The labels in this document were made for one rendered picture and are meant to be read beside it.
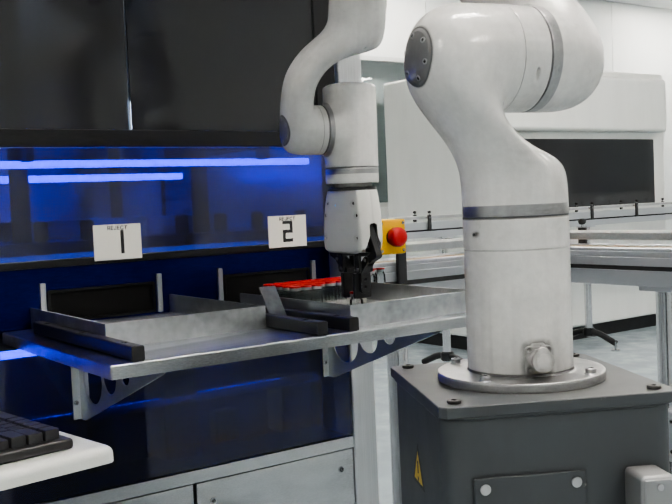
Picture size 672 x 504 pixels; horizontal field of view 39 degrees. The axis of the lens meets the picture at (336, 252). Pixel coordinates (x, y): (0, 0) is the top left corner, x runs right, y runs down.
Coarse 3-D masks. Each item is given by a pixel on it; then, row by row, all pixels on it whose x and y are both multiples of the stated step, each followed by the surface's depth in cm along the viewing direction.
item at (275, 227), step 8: (272, 216) 177; (280, 216) 178; (288, 216) 179; (296, 216) 180; (304, 216) 181; (272, 224) 177; (280, 224) 178; (288, 224) 179; (296, 224) 180; (304, 224) 181; (272, 232) 177; (280, 232) 178; (296, 232) 180; (304, 232) 181; (272, 240) 177; (280, 240) 178; (296, 240) 180; (304, 240) 181
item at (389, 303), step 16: (384, 288) 176; (400, 288) 172; (416, 288) 168; (432, 288) 165; (448, 288) 161; (288, 304) 156; (304, 304) 152; (320, 304) 148; (336, 304) 144; (368, 304) 143; (384, 304) 145; (400, 304) 147; (416, 304) 149; (432, 304) 151; (448, 304) 153; (464, 304) 155; (368, 320) 143; (384, 320) 145; (400, 320) 147
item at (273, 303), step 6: (264, 288) 152; (270, 288) 153; (264, 294) 152; (270, 294) 152; (276, 294) 153; (264, 300) 151; (270, 300) 152; (276, 300) 152; (270, 306) 151; (276, 306) 151; (282, 306) 152; (270, 312) 150; (276, 312) 151; (282, 312) 151
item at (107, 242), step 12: (96, 228) 157; (108, 228) 158; (120, 228) 159; (132, 228) 161; (96, 240) 157; (108, 240) 158; (120, 240) 159; (132, 240) 161; (96, 252) 157; (108, 252) 158; (120, 252) 159; (132, 252) 161
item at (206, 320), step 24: (48, 312) 151; (168, 312) 173; (192, 312) 166; (216, 312) 141; (240, 312) 143; (264, 312) 146; (120, 336) 132; (144, 336) 134; (168, 336) 137; (192, 336) 139
